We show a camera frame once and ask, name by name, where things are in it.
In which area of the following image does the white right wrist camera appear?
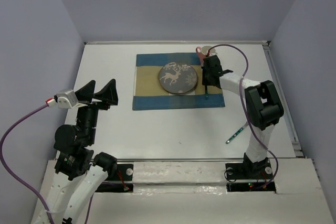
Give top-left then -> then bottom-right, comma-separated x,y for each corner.
207,48 -> 217,56

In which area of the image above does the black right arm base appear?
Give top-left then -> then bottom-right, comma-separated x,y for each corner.
224,161 -> 276,193

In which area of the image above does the fork with teal handle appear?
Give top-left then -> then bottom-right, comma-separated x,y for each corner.
225,122 -> 248,144

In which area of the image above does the grey reindeer plate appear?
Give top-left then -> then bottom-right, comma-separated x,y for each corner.
158,62 -> 198,94

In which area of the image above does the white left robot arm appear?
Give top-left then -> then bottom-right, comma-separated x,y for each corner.
35,79 -> 118,223

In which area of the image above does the pink mug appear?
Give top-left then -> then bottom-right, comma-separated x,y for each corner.
196,46 -> 211,66

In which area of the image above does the spoon with teal handle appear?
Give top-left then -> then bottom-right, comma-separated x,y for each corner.
204,86 -> 208,99

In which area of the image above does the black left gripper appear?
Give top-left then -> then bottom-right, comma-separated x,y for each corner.
76,77 -> 119,143

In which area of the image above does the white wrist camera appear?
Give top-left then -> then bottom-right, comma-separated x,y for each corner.
207,48 -> 217,56
46,89 -> 86,109

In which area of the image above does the blue and tan cloth placemat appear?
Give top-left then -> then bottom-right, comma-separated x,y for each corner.
132,52 -> 225,111

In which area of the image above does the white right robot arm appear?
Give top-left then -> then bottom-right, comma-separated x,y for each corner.
202,55 -> 284,179

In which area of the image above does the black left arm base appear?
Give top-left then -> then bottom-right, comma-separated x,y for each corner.
96,163 -> 134,193

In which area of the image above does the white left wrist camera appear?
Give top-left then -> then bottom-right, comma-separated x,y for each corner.
46,89 -> 86,109

